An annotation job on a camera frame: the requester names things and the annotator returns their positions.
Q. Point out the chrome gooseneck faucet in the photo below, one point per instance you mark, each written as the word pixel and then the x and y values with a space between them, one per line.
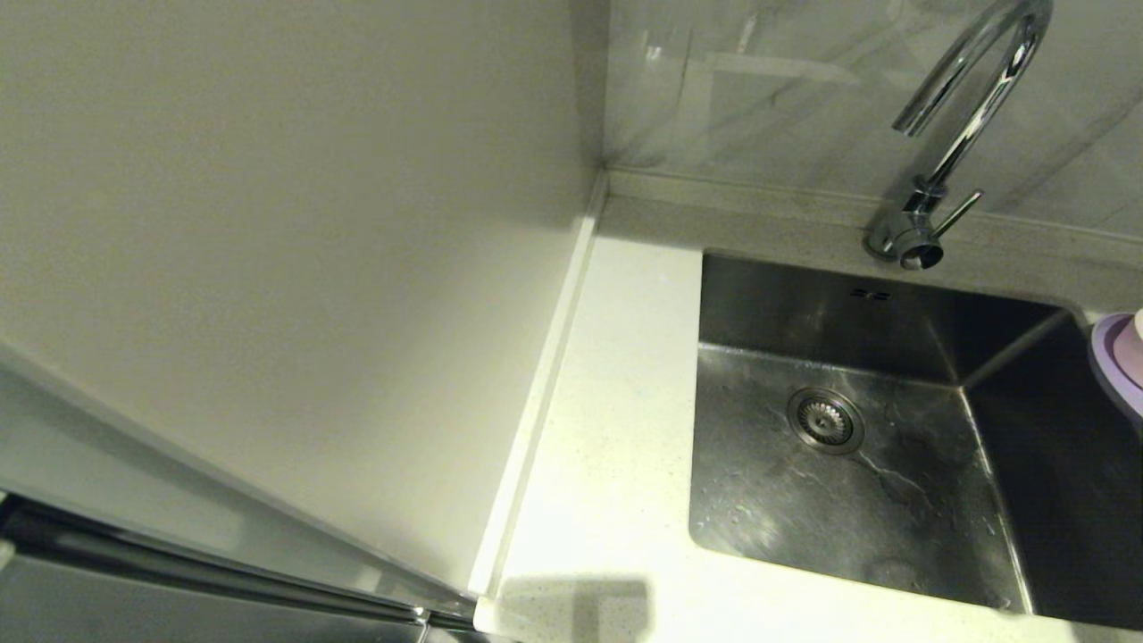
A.
pixel 964 138

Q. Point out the purple plate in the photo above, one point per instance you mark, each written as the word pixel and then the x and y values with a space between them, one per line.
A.
pixel 1112 357

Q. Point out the pink round bowl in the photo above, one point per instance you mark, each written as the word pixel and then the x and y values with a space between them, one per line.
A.
pixel 1134 344

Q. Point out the stainless steel sink basin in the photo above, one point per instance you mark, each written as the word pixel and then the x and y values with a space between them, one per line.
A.
pixel 848 509

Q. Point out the round metal drain strainer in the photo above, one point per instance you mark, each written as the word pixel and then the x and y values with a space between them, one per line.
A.
pixel 825 420

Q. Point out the tall silver door refrigerator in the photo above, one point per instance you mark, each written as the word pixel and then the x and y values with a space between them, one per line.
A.
pixel 268 223

